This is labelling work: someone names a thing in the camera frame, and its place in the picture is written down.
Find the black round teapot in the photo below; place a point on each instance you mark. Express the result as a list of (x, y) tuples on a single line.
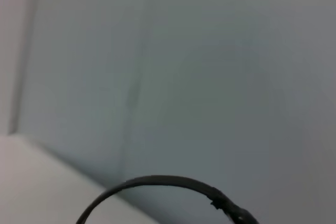
[(162, 180)]

